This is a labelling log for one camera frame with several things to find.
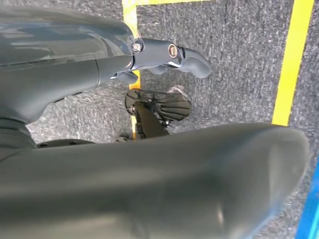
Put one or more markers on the black robot leg plate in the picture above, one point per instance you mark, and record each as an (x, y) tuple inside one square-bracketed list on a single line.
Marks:
[(62, 143)]

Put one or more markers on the blue metal shelf rack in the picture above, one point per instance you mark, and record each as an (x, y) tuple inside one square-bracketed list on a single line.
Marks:
[(311, 214)]

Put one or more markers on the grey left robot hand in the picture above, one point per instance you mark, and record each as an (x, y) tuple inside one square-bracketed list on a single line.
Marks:
[(50, 49)]

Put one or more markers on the black robot shin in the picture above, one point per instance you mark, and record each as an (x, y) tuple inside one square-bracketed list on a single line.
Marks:
[(149, 125)]

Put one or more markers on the black robot foot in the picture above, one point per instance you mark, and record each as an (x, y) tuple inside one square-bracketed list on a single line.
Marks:
[(171, 107)]

